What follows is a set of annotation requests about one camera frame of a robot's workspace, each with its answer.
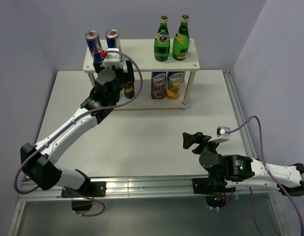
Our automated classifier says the black can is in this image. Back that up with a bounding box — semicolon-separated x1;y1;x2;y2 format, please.
123;82;135;99

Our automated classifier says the blue silver can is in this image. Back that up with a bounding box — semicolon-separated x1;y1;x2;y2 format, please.
105;29;122;52
85;30;104;62

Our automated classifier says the green glass bottle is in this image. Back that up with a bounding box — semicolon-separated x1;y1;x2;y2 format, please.
172;15;189;61
154;15;170;62

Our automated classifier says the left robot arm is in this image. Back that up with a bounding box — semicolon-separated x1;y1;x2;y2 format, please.
19;59;135;196

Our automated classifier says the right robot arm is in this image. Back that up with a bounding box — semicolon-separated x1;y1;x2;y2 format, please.
182;132;304;197

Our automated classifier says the white two-tier shelf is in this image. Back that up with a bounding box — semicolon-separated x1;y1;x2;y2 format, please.
83;38;200;114

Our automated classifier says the purple grape juice carton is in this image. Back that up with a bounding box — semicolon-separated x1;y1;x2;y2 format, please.
151;72;167;99

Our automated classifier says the yellow pineapple juice carton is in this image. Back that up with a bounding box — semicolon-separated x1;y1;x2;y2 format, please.
165;71;183;99

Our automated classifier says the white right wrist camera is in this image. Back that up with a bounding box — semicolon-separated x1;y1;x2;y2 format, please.
209;126;231;144

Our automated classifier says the aluminium right side rail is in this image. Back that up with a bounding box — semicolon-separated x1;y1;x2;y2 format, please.
222;69;290;236

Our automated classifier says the aluminium front rail frame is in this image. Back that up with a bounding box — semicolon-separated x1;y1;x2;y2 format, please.
16;172;277;201

